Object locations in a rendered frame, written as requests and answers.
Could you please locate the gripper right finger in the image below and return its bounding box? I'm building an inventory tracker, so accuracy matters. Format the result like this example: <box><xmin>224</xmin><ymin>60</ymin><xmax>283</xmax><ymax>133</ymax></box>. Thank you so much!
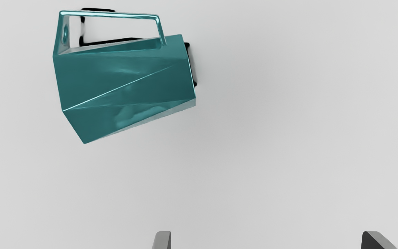
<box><xmin>361</xmin><ymin>231</ymin><xmax>398</xmax><ymax>249</ymax></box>

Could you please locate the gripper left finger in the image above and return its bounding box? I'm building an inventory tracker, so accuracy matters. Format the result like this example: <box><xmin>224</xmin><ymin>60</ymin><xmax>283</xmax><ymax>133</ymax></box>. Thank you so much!
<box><xmin>152</xmin><ymin>231</ymin><xmax>172</xmax><ymax>249</ymax></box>

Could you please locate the teal faceted mug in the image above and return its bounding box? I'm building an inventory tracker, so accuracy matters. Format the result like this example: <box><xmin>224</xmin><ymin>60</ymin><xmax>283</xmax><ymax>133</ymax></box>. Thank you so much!
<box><xmin>53</xmin><ymin>10</ymin><xmax>197</xmax><ymax>145</ymax></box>

